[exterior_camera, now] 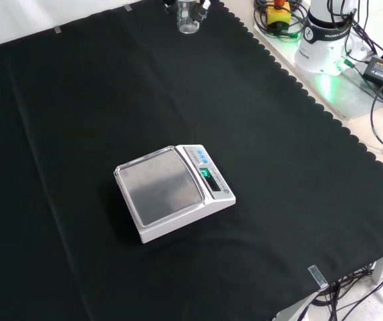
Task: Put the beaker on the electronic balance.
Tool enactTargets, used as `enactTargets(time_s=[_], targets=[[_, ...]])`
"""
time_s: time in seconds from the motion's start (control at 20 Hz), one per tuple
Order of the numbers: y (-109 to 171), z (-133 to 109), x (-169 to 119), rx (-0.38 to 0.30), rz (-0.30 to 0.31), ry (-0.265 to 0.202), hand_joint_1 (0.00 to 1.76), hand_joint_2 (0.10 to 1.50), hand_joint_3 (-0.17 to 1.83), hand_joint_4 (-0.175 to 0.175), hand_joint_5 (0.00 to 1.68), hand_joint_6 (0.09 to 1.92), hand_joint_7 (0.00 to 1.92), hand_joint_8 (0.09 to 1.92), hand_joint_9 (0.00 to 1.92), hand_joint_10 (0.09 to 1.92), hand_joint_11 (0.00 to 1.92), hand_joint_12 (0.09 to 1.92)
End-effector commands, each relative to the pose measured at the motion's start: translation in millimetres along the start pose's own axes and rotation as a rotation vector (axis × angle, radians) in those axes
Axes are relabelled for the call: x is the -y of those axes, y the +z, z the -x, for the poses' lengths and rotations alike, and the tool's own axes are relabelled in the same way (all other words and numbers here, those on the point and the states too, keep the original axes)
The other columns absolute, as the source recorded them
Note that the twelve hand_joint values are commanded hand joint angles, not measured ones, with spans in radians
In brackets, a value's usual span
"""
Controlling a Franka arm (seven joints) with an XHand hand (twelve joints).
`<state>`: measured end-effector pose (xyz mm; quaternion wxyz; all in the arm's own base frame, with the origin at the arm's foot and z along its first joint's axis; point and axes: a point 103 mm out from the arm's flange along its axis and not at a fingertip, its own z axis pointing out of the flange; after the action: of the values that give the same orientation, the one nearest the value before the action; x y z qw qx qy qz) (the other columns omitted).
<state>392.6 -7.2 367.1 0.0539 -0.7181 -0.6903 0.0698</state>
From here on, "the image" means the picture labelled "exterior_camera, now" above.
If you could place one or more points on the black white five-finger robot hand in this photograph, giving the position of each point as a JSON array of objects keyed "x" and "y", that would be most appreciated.
[{"x": 201, "y": 11}]

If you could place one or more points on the small clear glass beaker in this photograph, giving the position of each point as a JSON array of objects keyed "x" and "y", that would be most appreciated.
[{"x": 188, "y": 23}]

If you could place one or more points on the white electronic balance steel pan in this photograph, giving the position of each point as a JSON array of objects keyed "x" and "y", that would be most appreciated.
[{"x": 164, "y": 187}]

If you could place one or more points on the clear tape strip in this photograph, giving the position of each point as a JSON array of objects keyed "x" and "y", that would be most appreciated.
[
  {"x": 318, "y": 277},
  {"x": 58, "y": 30},
  {"x": 128, "y": 7}
]

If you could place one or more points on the yellow emergency stop button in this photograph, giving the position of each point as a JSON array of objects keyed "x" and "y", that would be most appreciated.
[{"x": 278, "y": 15}]

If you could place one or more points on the black table cloth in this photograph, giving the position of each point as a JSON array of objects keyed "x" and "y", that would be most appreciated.
[{"x": 77, "y": 133}]

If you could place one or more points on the grey metal bench leg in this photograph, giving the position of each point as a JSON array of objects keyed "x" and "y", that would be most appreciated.
[{"x": 381, "y": 271}]

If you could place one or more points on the grey metal base plate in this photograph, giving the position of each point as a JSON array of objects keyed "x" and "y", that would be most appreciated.
[{"x": 345, "y": 97}]

